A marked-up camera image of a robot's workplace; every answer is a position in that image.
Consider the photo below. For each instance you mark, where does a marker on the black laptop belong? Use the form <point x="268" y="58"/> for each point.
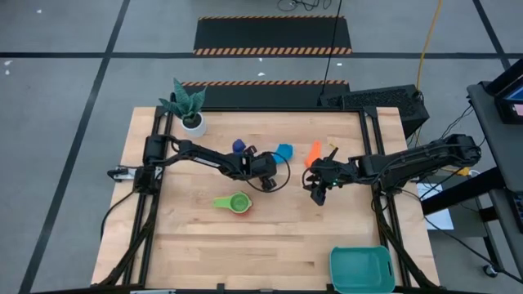
<point x="510" y="110"/>

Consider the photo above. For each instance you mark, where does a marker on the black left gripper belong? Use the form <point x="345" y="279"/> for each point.
<point x="259" y="165"/>

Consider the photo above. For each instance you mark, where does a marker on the navy blue measuring cup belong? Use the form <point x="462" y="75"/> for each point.
<point x="238" y="146"/>

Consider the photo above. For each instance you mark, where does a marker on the yellow gripper tag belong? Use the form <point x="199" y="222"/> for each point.
<point x="333" y="144"/>

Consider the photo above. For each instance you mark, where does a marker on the teal plastic basket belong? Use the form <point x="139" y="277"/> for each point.
<point x="359" y="271"/>

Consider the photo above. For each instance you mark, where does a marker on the black caster wheel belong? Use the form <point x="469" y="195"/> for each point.
<point x="488" y="270"/>

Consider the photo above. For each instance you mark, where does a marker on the snake plant in white pot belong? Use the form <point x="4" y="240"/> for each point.
<point x="192" y="122"/>

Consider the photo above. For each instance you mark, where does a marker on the white paper sheet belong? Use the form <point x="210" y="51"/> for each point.
<point x="441" y="220"/>

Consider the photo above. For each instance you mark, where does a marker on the black hazard-striped floor mat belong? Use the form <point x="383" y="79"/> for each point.
<point x="265" y="96"/>
<point x="269" y="34"/>

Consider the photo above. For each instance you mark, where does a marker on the light blue measuring cup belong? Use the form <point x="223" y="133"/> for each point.
<point x="284" y="152"/>

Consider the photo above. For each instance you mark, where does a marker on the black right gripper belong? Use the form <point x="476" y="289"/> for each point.
<point x="339" y="175"/>

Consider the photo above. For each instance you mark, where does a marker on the green measuring cup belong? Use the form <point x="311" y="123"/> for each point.
<point x="239" y="203"/>

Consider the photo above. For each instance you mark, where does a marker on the grey desk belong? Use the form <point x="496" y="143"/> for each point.
<point x="502" y="143"/>

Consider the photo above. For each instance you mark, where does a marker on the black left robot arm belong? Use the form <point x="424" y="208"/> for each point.
<point x="196" y="155"/>

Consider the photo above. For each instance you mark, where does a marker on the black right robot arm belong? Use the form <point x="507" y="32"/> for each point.
<point x="408" y="163"/>

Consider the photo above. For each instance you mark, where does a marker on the orange measuring cup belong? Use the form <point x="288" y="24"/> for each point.
<point x="314" y="153"/>

